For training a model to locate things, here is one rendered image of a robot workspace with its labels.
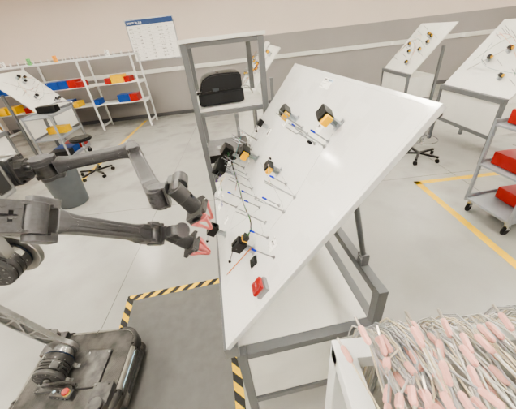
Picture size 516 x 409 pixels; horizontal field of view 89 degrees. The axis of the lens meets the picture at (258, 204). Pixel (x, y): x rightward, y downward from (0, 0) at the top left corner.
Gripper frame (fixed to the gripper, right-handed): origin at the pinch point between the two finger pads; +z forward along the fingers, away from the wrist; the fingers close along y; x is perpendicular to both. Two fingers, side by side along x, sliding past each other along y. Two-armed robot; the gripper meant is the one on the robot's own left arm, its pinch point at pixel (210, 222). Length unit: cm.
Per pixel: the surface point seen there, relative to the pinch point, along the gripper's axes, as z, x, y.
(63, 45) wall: -166, 423, 754
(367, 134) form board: -3, -61, 1
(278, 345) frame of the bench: 48, 0, -29
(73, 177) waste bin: 7, 264, 242
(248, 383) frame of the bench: 62, 24, -35
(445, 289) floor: 188, -84, 33
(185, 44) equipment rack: -43, -6, 103
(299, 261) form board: 13.1, -26.5, -21.4
